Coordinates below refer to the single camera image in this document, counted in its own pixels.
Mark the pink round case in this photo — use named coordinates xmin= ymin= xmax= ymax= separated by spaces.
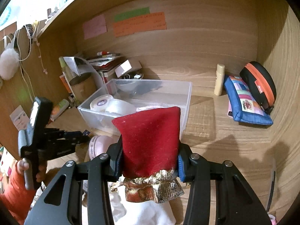
xmin=88 ymin=135 xmax=115 ymax=160

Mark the white cloth drawstring bag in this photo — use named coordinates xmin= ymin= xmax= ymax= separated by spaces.
xmin=108 ymin=182 xmax=176 ymax=224

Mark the red velvet pouch gold trim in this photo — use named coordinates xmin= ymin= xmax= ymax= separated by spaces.
xmin=112 ymin=107 xmax=184 ymax=204

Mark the round white lidded container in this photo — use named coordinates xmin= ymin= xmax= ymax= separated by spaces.
xmin=90 ymin=94 xmax=114 ymax=112

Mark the orange sleeve forearm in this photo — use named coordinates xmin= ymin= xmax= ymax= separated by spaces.
xmin=1 ymin=163 xmax=36 ymax=224

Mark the person's left hand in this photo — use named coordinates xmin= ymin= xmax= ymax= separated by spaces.
xmin=16 ymin=157 xmax=47 ymax=183

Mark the white instruction leaflet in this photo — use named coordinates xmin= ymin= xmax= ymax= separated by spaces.
xmin=10 ymin=105 xmax=29 ymax=131

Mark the orange green glue tube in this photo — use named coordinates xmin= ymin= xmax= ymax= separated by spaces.
xmin=50 ymin=99 xmax=70 ymax=121

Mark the orange box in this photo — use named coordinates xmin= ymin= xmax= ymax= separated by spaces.
xmin=59 ymin=75 xmax=72 ymax=94

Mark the clear plastic storage bin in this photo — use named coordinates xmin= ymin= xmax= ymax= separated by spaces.
xmin=78 ymin=79 xmax=192 ymax=135

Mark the white pompom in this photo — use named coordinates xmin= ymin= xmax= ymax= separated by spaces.
xmin=0 ymin=48 xmax=19 ymax=81

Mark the white paper receipt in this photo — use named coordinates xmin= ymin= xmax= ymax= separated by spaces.
xmin=63 ymin=56 xmax=105 ymax=89

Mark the white bowl with trinkets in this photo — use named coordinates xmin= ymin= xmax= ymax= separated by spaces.
xmin=115 ymin=72 xmax=144 ymax=92

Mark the blue patchwork pouch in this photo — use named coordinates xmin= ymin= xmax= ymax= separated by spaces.
xmin=224 ymin=75 xmax=273 ymax=126

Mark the stack of books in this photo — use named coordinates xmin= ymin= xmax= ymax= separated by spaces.
xmin=87 ymin=53 xmax=126 ymax=83

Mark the small white cardboard box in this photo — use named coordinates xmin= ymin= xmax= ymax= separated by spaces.
xmin=115 ymin=59 xmax=142 ymax=78

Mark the red white marker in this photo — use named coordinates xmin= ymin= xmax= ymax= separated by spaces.
xmin=97 ymin=51 xmax=111 ymax=56

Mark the cream lotion bottle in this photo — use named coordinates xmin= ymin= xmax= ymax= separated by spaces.
xmin=214 ymin=64 xmax=225 ymax=96

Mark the black orange zip case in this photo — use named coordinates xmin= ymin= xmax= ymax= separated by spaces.
xmin=239 ymin=61 xmax=277 ymax=115

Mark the pink sticky note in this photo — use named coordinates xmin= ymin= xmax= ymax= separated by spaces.
xmin=82 ymin=14 xmax=107 ymax=40

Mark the green sticky note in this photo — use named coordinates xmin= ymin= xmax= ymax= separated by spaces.
xmin=114 ymin=7 xmax=150 ymax=22

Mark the orange sticky note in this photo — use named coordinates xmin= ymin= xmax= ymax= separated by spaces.
xmin=113 ymin=12 xmax=167 ymax=38

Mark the white hanging cord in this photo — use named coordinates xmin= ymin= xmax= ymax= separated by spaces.
xmin=3 ymin=24 xmax=36 ymax=104

